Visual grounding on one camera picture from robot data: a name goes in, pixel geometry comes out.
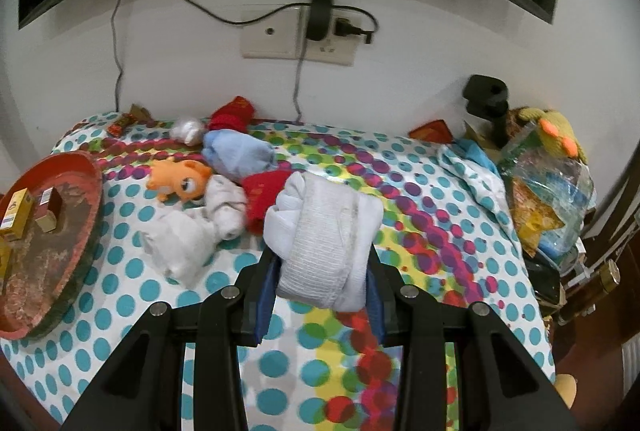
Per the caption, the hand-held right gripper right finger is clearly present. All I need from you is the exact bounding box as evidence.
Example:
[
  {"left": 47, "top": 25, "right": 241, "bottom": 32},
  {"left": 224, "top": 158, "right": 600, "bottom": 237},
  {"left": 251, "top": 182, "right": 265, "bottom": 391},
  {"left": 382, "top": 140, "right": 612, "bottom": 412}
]
[{"left": 365, "top": 246, "right": 573, "bottom": 431}]

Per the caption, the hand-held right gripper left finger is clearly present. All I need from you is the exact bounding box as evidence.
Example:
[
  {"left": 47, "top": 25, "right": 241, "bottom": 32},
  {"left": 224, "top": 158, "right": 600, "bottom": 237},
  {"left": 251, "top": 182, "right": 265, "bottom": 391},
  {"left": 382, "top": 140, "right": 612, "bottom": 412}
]
[{"left": 60, "top": 251, "right": 281, "bottom": 431}]

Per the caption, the white sock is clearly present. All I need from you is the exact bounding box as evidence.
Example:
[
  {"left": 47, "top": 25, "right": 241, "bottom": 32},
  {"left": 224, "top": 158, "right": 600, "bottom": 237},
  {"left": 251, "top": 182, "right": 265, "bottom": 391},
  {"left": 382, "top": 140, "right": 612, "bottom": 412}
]
[
  {"left": 263, "top": 171, "right": 385, "bottom": 313},
  {"left": 141, "top": 208, "right": 222, "bottom": 288},
  {"left": 204, "top": 175, "right": 249, "bottom": 240}
]

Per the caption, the red sock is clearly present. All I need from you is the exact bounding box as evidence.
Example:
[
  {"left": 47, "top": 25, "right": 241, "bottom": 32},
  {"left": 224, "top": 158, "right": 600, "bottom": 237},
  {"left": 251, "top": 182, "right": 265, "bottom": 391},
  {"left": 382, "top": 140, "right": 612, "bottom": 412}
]
[
  {"left": 207, "top": 96, "right": 257, "bottom": 132},
  {"left": 241, "top": 170, "right": 296, "bottom": 234}
]

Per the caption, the orange rubber toy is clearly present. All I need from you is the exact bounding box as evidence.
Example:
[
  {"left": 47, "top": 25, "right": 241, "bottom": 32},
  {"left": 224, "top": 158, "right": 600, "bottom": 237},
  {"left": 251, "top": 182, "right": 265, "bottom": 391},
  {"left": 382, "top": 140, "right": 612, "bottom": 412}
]
[{"left": 147, "top": 158, "right": 214, "bottom": 204}]

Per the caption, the round red tray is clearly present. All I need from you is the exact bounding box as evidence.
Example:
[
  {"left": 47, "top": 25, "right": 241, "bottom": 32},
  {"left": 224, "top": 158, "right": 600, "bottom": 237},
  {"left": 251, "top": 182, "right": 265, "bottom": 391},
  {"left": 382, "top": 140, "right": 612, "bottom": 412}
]
[{"left": 0, "top": 151, "right": 103, "bottom": 341}]

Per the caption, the small beige box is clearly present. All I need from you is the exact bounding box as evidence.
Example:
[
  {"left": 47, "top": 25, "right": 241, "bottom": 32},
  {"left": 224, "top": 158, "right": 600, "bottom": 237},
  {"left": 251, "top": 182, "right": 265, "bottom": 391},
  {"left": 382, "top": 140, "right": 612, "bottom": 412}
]
[{"left": 35, "top": 187, "right": 64, "bottom": 232}]

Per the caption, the yellow medicine box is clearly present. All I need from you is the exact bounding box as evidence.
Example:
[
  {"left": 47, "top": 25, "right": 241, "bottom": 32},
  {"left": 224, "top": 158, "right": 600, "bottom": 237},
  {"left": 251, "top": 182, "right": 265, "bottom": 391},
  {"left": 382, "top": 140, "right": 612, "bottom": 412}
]
[
  {"left": 0, "top": 188, "right": 37, "bottom": 243},
  {"left": 0, "top": 238, "right": 14, "bottom": 283}
]

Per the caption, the polka dot tablecloth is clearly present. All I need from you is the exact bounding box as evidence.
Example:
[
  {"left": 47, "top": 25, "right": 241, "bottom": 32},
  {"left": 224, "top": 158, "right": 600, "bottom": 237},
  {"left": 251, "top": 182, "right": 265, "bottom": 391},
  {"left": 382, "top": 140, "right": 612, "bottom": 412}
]
[{"left": 0, "top": 111, "right": 557, "bottom": 431}]

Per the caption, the light blue sock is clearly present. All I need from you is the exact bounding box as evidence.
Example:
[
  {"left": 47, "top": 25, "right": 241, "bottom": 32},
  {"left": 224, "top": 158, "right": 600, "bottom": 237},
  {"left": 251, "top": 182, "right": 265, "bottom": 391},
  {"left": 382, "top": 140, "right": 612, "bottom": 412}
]
[{"left": 202, "top": 131, "right": 275, "bottom": 182}]

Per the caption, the white patterned cloth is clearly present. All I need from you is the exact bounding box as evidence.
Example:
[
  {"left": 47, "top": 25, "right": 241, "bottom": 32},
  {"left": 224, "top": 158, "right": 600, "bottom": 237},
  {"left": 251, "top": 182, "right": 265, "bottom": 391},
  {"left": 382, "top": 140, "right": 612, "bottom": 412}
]
[{"left": 437, "top": 141, "right": 507, "bottom": 214}]

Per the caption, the light blue cloth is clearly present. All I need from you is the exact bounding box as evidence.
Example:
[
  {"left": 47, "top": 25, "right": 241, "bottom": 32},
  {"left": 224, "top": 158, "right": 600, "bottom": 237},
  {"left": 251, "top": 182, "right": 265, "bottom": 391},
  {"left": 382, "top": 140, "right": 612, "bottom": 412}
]
[{"left": 452, "top": 138, "right": 497, "bottom": 168}]

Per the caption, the red packet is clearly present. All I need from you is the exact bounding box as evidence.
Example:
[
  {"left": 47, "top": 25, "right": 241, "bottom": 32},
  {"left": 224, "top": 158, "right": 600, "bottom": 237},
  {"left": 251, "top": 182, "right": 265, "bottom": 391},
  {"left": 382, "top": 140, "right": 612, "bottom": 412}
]
[{"left": 410, "top": 120, "right": 454, "bottom": 143}]

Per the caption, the small white sock ball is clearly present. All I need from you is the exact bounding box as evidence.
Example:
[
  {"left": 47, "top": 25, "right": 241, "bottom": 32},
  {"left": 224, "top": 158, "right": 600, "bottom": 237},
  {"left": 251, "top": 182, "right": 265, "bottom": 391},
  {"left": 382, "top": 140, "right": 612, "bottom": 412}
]
[{"left": 170, "top": 115, "right": 209, "bottom": 146}]

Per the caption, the plastic bag of snacks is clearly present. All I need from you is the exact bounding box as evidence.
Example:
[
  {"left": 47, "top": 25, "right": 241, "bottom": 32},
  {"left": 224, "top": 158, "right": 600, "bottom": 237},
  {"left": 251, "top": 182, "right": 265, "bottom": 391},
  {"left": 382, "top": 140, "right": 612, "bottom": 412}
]
[{"left": 500, "top": 131, "right": 597, "bottom": 258}]

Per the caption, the brown bottle with gold cap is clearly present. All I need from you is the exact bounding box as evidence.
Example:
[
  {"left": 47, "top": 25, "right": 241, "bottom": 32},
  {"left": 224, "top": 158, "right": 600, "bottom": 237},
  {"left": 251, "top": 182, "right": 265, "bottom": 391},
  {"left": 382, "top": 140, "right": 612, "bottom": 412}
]
[{"left": 570, "top": 258, "right": 624, "bottom": 318}]

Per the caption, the black clamp stand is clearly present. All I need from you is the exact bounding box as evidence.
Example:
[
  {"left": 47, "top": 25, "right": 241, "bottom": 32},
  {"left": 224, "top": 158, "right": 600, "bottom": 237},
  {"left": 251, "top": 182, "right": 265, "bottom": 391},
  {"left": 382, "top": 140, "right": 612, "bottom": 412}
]
[{"left": 462, "top": 75, "right": 511, "bottom": 150}]

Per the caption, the yellow knitted duck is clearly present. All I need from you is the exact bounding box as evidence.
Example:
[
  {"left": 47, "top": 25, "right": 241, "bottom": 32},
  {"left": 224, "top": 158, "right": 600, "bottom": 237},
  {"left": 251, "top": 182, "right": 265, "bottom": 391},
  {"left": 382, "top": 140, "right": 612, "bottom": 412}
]
[{"left": 510, "top": 107, "right": 589, "bottom": 162}]

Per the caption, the black plug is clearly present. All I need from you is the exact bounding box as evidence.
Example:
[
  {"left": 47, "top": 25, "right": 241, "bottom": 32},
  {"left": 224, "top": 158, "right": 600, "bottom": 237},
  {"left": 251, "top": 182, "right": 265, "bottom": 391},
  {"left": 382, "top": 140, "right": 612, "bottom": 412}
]
[{"left": 333, "top": 6, "right": 378, "bottom": 46}]

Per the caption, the black power adapter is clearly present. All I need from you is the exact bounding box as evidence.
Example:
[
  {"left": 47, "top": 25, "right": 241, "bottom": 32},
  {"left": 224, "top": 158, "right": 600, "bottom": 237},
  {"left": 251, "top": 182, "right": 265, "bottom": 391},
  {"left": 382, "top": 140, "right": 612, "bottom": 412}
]
[{"left": 306, "top": 0, "right": 335, "bottom": 42}]

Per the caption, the grey adapter cable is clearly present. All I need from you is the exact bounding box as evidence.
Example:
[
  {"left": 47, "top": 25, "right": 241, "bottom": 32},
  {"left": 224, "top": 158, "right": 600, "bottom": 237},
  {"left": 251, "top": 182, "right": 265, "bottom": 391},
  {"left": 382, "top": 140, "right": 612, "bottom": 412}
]
[{"left": 292, "top": 41, "right": 308, "bottom": 124}]

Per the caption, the white wall socket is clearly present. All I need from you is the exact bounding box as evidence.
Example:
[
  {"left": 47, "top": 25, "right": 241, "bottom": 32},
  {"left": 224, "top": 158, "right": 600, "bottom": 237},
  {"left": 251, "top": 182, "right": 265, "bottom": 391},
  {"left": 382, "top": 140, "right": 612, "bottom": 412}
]
[{"left": 241, "top": 5, "right": 362, "bottom": 66}]

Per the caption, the black television power cable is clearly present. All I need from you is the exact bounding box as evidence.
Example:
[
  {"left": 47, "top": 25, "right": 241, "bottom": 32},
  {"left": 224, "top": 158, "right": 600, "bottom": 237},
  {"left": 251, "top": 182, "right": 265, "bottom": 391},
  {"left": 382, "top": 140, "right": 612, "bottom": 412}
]
[{"left": 110, "top": 0, "right": 126, "bottom": 112}]

